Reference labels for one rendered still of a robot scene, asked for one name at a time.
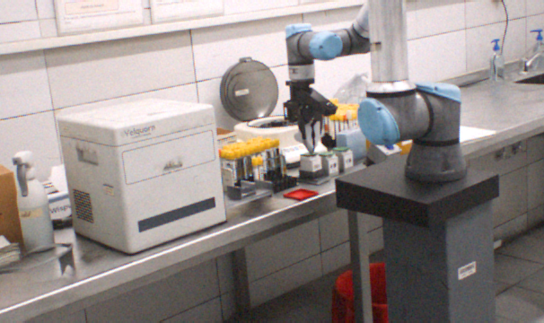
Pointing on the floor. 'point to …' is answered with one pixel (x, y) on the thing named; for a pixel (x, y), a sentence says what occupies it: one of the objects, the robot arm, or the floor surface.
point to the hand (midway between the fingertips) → (312, 149)
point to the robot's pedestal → (441, 269)
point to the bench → (470, 100)
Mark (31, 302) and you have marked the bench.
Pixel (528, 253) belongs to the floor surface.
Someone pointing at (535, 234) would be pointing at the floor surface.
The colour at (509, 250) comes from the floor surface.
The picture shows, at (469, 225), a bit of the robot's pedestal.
